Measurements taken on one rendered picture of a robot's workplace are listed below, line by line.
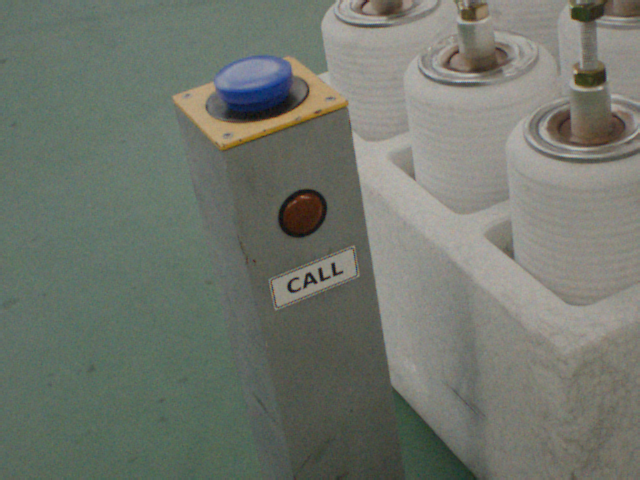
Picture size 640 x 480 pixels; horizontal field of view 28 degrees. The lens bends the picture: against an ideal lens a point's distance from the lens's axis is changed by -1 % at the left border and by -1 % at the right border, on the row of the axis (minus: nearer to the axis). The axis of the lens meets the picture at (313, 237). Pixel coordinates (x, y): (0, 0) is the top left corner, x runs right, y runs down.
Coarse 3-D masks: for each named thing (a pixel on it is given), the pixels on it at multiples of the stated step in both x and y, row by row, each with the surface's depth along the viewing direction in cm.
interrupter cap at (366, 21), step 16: (352, 0) 89; (368, 0) 89; (416, 0) 88; (432, 0) 87; (336, 16) 87; (352, 16) 87; (368, 16) 86; (384, 16) 86; (400, 16) 86; (416, 16) 85
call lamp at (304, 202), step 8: (296, 200) 64; (304, 200) 64; (312, 200) 64; (320, 200) 65; (288, 208) 64; (296, 208) 64; (304, 208) 64; (312, 208) 64; (320, 208) 65; (288, 216) 64; (296, 216) 64; (304, 216) 64; (312, 216) 65; (320, 216) 65; (288, 224) 64; (296, 224) 64; (304, 224) 65; (312, 224) 65; (296, 232) 65; (304, 232) 65
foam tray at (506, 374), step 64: (384, 192) 81; (384, 256) 84; (448, 256) 74; (512, 256) 78; (384, 320) 89; (448, 320) 78; (512, 320) 69; (576, 320) 67; (448, 384) 82; (512, 384) 72; (576, 384) 66; (512, 448) 76; (576, 448) 69
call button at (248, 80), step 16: (240, 64) 65; (256, 64) 64; (272, 64) 64; (288, 64) 64; (224, 80) 63; (240, 80) 63; (256, 80) 63; (272, 80) 62; (288, 80) 63; (224, 96) 63; (240, 96) 62; (256, 96) 62; (272, 96) 63
